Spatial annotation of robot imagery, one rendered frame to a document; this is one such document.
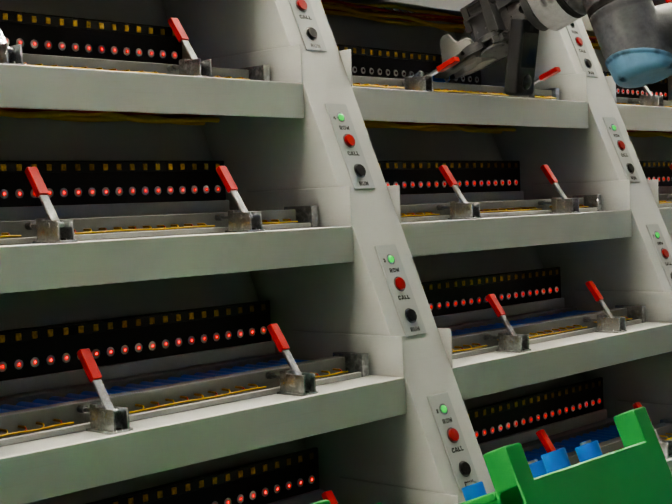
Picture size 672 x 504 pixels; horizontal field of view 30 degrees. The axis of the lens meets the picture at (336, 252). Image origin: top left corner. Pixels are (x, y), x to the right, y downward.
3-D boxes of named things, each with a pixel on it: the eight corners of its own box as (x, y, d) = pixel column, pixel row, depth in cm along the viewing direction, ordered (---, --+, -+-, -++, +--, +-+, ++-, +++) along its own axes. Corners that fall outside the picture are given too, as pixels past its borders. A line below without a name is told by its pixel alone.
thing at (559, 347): (677, 350, 205) (674, 265, 204) (453, 403, 160) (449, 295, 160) (569, 344, 219) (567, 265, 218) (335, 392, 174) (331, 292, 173)
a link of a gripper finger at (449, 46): (426, 50, 201) (472, 23, 195) (438, 83, 200) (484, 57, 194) (415, 48, 198) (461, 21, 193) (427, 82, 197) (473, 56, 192)
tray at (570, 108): (588, 128, 214) (586, 72, 213) (352, 120, 169) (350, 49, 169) (491, 136, 227) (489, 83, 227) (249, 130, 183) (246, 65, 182)
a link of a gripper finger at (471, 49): (459, 60, 197) (503, 35, 192) (462, 70, 197) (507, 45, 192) (442, 57, 194) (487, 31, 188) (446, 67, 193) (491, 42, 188)
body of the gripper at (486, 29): (484, 15, 199) (544, -22, 191) (501, 64, 197) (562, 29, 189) (455, 11, 193) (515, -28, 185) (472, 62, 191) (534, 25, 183)
